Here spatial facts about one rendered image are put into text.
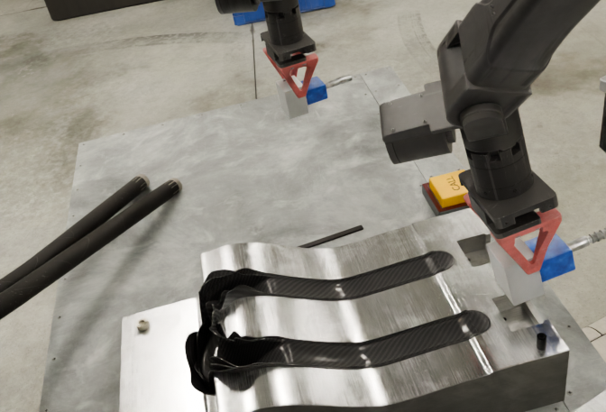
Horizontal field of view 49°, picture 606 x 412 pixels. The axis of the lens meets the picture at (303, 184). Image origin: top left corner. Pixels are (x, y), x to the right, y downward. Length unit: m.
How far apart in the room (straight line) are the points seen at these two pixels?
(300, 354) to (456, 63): 0.36
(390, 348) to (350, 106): 0.70
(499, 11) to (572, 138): 2.18
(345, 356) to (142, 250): 0.48
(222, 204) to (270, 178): 0.10
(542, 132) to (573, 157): 0.19
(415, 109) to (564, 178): 1.87
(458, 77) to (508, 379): 0.35
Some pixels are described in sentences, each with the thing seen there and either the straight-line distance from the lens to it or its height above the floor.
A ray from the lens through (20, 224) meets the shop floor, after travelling 2.88.
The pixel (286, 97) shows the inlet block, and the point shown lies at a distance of 1.14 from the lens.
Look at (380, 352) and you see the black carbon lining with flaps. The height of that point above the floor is 0.88.
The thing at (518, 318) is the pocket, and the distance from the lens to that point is 0.84.
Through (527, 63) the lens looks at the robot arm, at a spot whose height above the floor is 1.24.
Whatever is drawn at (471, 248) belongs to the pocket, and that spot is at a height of 0.87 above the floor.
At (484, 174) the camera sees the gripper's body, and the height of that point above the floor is 1.09.
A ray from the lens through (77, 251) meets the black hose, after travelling 1.06.
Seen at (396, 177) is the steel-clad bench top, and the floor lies 0.80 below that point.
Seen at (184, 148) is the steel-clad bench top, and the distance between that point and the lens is 1.37.
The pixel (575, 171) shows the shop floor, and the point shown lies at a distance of 2.52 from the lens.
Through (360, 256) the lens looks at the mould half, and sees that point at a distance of 0.90.
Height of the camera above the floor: 1.49
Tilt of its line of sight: 36 degrees down
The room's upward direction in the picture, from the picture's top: 12 degrees counter-clockwise
